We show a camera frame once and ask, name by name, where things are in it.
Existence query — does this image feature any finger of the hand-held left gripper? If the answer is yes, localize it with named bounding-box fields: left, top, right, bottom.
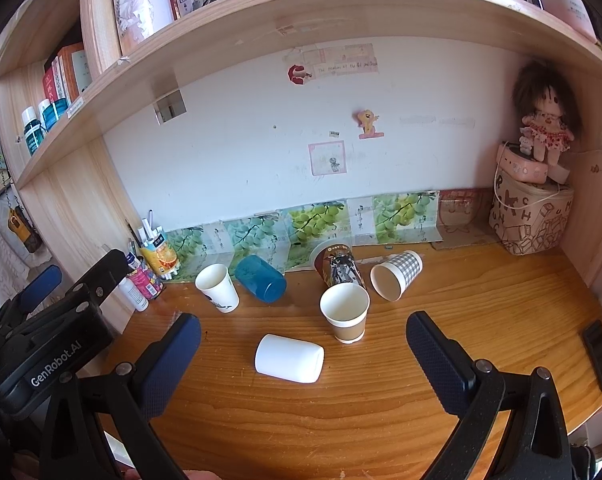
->
left=0, top=264, right=64, bottom=341
left=11, top=248, right=142, bottom=341

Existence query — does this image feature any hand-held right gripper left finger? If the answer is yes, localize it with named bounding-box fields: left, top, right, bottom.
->
left=40, top=312, right=202, bottom=480

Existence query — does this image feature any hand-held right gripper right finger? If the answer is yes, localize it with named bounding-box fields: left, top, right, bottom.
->
left=405, top=310, right=572, bottom=480

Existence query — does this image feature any white plastic cup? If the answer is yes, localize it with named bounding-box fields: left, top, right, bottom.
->
left=254, top=333, right=326, bottom=385

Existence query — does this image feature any white paper cup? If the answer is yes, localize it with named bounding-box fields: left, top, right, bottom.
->
left=195, top=263, right=240, bottom=314

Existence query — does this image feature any checked paper cup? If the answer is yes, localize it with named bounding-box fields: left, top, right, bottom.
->
left=370, top=249, right=424, bottom=302

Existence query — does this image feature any brown paper cup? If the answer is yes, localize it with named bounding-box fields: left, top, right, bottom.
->
left=319, top=283, right=371, bottom=345

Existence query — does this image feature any blue plastic cup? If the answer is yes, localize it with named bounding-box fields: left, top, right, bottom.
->
left=234, top=254, right=288, bottom=304

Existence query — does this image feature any dark printed paper cup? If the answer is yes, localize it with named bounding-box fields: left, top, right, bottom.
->
left=313, top=241, right=366, bottom=292

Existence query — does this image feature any white tube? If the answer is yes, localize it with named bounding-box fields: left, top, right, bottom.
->
left=121, top=277, right=150, bottom=313

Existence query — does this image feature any pink printed can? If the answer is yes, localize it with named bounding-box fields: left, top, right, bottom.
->
left=128, top=265, right=164, bottom=301

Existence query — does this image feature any brown hanging pouch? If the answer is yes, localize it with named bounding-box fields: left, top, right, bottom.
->
left=6, top=205, right=44, bottom=254

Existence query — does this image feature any cardboard sheet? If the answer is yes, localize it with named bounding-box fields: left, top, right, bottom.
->
left=428, top=222, right=508, bottom=251

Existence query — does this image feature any teal bottle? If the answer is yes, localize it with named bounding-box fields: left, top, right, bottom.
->
left=38, top=98, right=62, bottom=134
left=21, top=106, right=46, bottom=157

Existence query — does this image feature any grape print box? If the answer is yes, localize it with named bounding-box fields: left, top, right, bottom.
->
left=281, top=200, right=352, bottom=271
left=348, top=190, right=440, bottom=246

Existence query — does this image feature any red patterned box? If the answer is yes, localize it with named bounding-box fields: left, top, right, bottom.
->
left=438, top=187, right=494, bottom=229

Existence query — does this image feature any black phone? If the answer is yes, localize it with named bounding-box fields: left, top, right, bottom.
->
left=580, top=319, right=602, bottom=393

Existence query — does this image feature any letter print storage bag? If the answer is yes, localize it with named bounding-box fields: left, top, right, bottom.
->
left=488, top=165, right=576, bottom=256

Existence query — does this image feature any red spine book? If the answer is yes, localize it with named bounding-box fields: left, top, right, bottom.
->
left=43, top=66, right=62, bottom=105

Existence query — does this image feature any orange cover book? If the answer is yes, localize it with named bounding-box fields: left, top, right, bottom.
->
left=57, top=42, right=94, bottom=103

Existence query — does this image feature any pink round box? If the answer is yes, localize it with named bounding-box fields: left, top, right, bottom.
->
left=496, top=140, right=552, bottom=184

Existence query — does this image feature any pink square sticker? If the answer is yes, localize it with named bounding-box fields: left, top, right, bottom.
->
left=308, top=140, right=346, bottom=177

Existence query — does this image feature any yellow pony sticker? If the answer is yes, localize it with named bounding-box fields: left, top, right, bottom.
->
left=356, top=107, right=384, bottom=140

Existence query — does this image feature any pale illustrated book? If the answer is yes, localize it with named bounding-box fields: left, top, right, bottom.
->
left=112, top=0, right=176, bottom=57

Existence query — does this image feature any brown-haired rag doll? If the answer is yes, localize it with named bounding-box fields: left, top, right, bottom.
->
left=511, top=59, right=582, bottom=168

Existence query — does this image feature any taped paper note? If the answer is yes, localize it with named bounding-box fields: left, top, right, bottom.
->
left=301, top=42, right=380, bottom=79

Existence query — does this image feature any wooden bookshelf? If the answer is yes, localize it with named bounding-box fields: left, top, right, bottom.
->
left=0, top=0, right=602, bottom=333

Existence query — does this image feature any white paper booklet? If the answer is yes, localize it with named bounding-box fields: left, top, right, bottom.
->
left=536, top=0, right=600, bottom=44

